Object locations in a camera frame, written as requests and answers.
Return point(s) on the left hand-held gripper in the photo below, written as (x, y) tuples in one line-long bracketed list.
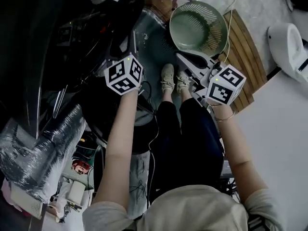
[(122, 76)]

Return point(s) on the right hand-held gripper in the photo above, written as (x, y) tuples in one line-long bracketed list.
[(223, 90)]

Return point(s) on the green laundry basket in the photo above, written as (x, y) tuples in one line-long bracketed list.
[(192, 30)]

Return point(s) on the dark grey washing machine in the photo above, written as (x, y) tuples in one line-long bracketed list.
[(96, 20)]

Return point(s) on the person's left forearm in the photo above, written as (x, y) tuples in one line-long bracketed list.
[(122, 129)]

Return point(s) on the person's right forearm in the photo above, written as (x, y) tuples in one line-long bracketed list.
[(233, 141)]

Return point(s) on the person's right shoe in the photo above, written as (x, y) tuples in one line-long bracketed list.
[(184, 80)]

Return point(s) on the person's shoe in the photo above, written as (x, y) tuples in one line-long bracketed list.
[(167, 78), (184, 80)]

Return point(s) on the person's left shoe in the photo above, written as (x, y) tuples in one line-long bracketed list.
[(167, 78)]

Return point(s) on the person's right lower leg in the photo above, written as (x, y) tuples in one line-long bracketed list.
[(185, 95)]

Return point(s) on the person's leg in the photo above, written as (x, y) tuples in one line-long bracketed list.
[(185, 95), (167, 96)]

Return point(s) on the person's left lower leg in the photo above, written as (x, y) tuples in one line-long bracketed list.
[(167, 96)]

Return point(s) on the brown wooden slat platform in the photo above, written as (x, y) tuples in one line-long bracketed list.
[(243, 64)]

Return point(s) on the gold bangle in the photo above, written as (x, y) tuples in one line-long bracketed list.
[(226, 119)]

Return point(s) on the person's black trousers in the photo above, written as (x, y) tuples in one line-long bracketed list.
[(187, 148)]

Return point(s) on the white toilet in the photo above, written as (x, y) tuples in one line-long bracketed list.
[(288, 47)]

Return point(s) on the black hip battery pack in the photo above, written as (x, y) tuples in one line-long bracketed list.
[(227, 170)]

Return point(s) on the red tool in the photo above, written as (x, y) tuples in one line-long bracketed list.
[(80, 166)]

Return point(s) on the person's grey shirt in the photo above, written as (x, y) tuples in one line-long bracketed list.
[(187, 210)]

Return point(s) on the white perforated box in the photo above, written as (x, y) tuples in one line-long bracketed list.
[(26, 201)]

